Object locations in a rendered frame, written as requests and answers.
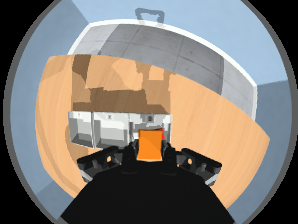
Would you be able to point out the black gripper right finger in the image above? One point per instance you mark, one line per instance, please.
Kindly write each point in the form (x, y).
(205, 167)

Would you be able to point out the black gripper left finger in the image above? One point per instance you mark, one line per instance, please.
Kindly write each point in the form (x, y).
(97, 162)

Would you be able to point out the white three-compartment bin rack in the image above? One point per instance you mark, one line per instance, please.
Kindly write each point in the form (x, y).
(104, 131)

